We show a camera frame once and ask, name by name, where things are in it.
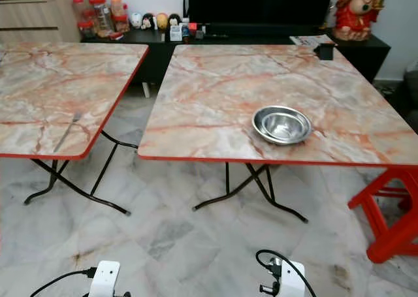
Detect dark grey sofa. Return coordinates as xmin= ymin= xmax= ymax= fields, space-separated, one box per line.
xmin=402 ymin=69 xmax=418 ymax=134

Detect silver metal fork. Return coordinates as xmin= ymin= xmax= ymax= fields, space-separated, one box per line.
xmin=53 ymin=112 xmax=83 ymax=153

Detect yellow round toy figurine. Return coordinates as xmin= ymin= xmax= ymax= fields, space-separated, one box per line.
xmin=155 ymin=12 xmax=169 ymax=31

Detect orange-filled red-lid jar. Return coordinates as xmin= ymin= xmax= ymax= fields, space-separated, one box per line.
xmin=110 ymin=0 xmax=129 ymax=34

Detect stainless steel bowl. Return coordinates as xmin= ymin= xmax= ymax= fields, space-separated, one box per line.
xmin=251 ymin=105 xmax=314 ymax=146

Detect light wood sideboard cabinet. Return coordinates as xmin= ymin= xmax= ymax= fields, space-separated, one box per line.
xmin=0 ymin=0 xmax=87 ymax=47

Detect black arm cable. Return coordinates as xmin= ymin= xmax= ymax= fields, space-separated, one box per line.
xmin=255 ymin=249 xmax=319 ymax=297
xmin=29 ymin=266 xmax=99 ymax=297

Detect black low television console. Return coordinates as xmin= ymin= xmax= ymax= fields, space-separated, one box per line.
xmin=81 ymin=26 xmax=392 ymax=99

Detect black metal folding table legs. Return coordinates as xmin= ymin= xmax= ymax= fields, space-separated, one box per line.
xmin=192 ymin=163 xmax=309 ymax=223
xmin=24 ymin=130 xmax=139 ymax=217

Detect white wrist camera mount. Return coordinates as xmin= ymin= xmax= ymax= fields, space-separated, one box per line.
xmin=88 ymin=260 xmax=121 ymax=297
xmin=278 ymin=260 xmax=307 ymax=297

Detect black flat screen television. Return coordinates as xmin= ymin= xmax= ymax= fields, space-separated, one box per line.
xmin=187 ymin=0 xmax=336 ymax=27

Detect small black box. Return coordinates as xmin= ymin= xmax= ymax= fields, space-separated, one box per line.
xmin=314 ymin=42 xmax=338 ymax=61

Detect printed paper leaflet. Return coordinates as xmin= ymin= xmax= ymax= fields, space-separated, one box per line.
xmin=289 ymin=34 xmax=334 ymax=48

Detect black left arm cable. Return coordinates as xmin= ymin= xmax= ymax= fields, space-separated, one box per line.
xmin=29 ymin=266 xmax=99 ymax=297

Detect short red-lid plastic jar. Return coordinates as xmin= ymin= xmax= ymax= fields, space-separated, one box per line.
xmin=72 ymin=0 xmax=97 ymax=39

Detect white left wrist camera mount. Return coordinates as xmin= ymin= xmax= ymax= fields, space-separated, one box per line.
xmin=88 ymin=260 xmax=121 ymax=297

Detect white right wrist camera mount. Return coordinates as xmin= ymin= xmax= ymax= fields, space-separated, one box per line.
xmin=278 ymin=260 xmax=307 ymax=297

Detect small white box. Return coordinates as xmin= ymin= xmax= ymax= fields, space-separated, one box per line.
xmin=169 ymin=24 xmax=184 ymax=42

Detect red plastic stool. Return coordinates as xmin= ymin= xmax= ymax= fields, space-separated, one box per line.
xmin=347 ymin=167 xmax=418 ymax=264

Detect white round toy figurine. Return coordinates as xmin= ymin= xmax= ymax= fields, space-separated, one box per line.
xmin=129 ymin=12 xmax=143 ymax=30

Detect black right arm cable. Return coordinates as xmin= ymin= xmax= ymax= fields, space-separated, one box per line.
xmin=255 ymin=249 xmax=319 ymax=297

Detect tall red-lid plastic jar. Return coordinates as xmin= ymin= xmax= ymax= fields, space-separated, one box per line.
xmin=89 ymin=0 xmax=114 ymax=37

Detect red and gold statue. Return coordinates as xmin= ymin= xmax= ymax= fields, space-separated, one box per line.
xmin=331 ymin=0 xmax=385 ymax=42

